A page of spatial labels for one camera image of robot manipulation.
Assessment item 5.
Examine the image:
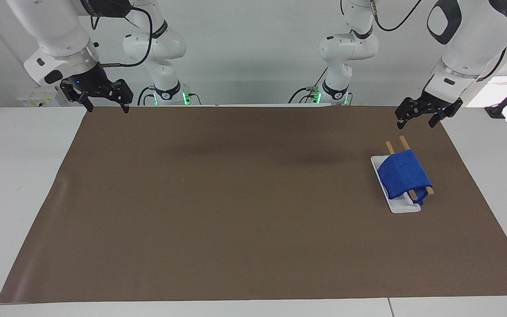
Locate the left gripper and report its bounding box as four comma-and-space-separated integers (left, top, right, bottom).
395, 90, 464, 130

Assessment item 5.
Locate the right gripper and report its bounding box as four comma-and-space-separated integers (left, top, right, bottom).
59, 63, 134, 114

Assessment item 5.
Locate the blue towel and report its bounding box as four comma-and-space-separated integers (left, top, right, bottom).
377, 149, 434, 206

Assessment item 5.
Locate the wooden rod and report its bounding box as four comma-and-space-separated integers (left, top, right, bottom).
399, 135, 435, 195
385, 140, 418, 200

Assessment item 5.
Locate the white rack base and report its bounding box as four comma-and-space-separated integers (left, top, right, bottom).
370, 155, 422, 214

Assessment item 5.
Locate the black cable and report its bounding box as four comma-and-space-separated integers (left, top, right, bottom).
91, 0, 154, 68
137, 85, 156, 107
288, 66, 330, 104
370, 0, 422, 33

